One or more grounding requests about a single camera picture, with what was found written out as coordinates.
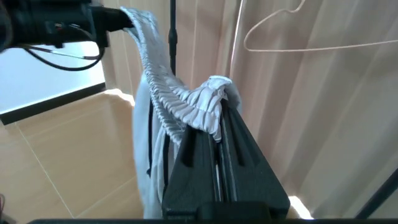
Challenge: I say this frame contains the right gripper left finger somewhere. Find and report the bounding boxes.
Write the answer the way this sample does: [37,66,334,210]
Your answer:
[162,124,221,219]

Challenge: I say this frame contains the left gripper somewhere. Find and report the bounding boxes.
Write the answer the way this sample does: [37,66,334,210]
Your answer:
[11,0,110,50]

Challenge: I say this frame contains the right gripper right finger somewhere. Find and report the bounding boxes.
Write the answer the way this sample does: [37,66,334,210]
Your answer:
[220,100,291,219]

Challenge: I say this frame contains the pale grey shorts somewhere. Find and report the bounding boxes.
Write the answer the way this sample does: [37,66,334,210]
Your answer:
[119,6,243,220]

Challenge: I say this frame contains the black clothes rack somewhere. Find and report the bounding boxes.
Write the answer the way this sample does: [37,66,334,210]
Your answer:
[167,0,398,220]

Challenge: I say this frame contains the pink clothes hanger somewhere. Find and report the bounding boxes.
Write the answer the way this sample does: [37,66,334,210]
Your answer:
[243,0,398,54]

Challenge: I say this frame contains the black cable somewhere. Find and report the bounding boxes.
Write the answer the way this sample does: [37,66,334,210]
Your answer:
[22,45,107,73]

